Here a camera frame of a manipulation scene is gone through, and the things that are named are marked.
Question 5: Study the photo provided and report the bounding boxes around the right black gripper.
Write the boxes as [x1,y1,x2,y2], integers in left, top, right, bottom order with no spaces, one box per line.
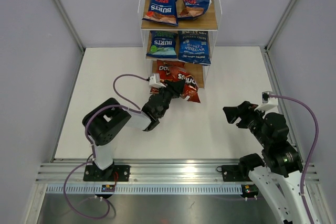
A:
[223,100,270,147]

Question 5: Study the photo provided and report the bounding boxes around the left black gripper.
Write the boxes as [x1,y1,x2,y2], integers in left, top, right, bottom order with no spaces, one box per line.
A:
[155,79,185,118]

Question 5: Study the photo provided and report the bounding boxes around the small red Doritos bag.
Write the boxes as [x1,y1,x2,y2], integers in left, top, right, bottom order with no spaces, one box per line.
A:
[169,66,200,103]

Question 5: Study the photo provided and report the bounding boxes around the large red Doritos bag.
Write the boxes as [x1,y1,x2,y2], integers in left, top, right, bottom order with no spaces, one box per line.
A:
[154,60,185,88]

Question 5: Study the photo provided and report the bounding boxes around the Kettle sea salt vinegar bag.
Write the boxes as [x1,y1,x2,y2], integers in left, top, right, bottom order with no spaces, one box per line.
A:
[177,30,211,66]

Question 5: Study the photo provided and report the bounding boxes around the Burts sea salt vinegar bag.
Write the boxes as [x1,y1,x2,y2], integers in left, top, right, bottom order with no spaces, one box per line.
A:
[146,30,177,59]

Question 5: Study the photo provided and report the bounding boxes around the Burts spicy chilli bag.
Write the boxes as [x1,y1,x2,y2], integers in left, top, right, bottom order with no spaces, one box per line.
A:
[142,0,178,27]
[178,0,211,20]

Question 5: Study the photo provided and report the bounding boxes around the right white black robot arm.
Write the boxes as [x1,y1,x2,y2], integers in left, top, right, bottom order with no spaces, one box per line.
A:
[223,92,320,223]

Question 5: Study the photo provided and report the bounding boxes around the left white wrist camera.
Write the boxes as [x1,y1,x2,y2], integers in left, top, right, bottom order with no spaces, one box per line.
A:
[149,73,165,89]

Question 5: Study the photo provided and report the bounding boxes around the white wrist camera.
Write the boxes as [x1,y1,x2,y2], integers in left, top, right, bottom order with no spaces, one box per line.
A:
[149,73,165,89]
[255,91,278,112]

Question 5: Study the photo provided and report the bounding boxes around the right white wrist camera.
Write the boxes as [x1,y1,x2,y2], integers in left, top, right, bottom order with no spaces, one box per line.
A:
[255,91,278,112]

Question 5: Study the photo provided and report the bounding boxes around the white wire wooden shelf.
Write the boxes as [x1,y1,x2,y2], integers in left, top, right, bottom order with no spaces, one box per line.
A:
[138,0,222,88]

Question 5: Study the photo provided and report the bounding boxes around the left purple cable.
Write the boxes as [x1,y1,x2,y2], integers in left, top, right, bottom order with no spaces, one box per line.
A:
[62,74,150,220]

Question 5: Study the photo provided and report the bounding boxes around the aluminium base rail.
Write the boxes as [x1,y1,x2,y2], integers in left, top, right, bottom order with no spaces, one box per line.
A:
[35,158,320,185]

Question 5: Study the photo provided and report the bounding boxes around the white slotted cable duct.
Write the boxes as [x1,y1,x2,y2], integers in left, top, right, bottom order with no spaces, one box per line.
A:
[46,184,242,195]

